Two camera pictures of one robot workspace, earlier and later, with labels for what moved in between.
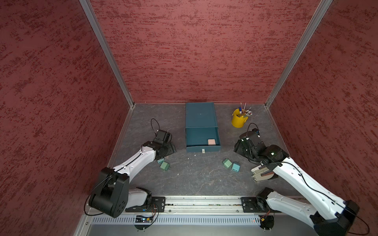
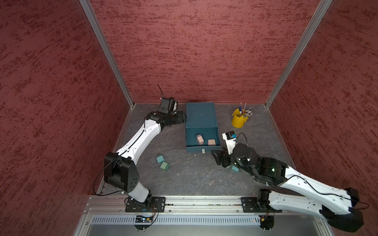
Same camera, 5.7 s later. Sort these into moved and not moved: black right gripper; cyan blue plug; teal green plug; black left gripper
Moved: black left gripper; black right gripper
Not moved: teal green plug; cyan blue plug
